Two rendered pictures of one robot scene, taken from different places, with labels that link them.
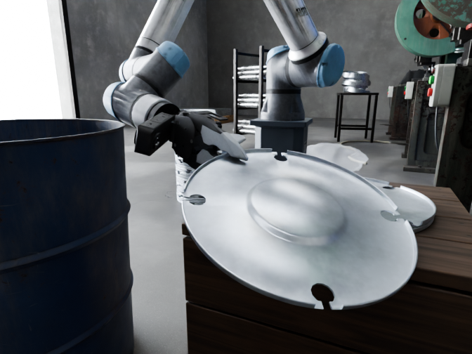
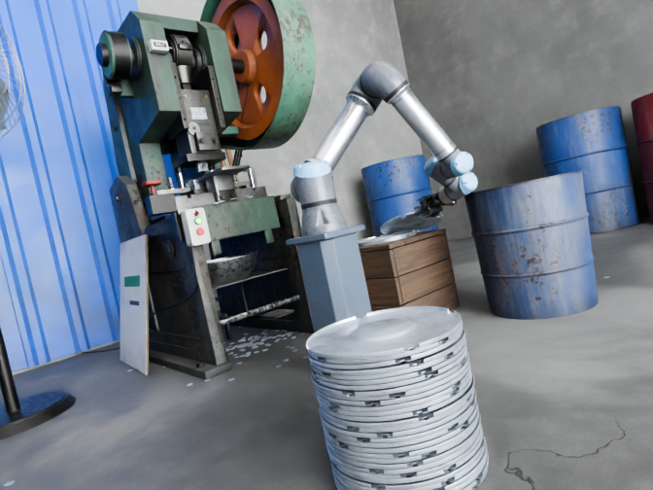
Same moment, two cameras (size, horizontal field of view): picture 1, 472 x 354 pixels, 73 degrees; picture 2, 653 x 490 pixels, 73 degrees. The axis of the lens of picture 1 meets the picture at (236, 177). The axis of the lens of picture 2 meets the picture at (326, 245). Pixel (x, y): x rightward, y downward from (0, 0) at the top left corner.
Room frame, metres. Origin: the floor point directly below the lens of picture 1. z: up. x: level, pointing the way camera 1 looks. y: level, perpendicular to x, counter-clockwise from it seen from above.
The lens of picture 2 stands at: (2.39, 0.47, 0.48)
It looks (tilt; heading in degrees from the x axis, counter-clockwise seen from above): 3 degrees down; 206
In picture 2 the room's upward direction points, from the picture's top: 12 degrees counter-clockwise
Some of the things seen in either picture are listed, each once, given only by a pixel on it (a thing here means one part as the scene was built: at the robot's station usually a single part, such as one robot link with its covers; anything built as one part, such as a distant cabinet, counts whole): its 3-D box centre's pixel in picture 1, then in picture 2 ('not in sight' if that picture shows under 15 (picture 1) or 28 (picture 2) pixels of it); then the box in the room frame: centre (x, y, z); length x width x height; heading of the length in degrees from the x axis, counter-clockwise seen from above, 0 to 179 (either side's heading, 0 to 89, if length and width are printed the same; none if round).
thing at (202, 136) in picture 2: not in sight; (195, 122); (0.78, -0.85, 1.04); 0.17 x 0.15 x 0.30; 67
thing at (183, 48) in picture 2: not in sight; (181, 74); (0.76, -0.89, 1.27); 0.21 x 0.12 x 0.34; 67
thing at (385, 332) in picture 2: not in sight; (382, 329); (1.63, 0.17, 0.26); 0.29 x 0.29 x 0.01
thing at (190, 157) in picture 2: not in sight; (199, 162); (0.76, -0.89, 0.86); 0.20 x 0.16 x 0.05; 157
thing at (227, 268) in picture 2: not in sight; (223, 269); (0.76, -0.89, 0.36); 0.34 x 0.34 x 0.10
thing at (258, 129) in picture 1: (279, 182); (338, 300); (1.12, -0.16, 0.23); 0.19 x 0.19 x 0.45; 71
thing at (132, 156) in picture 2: not in sight; (189, 176); (0.71, -1.02, 0.83); 0.79 x 0.43 x 1.34; 67
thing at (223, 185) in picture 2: not in sight; (224, 187); (0.83, -0.73, 0.72); 0.25 x 0.14 x 0.14; 67
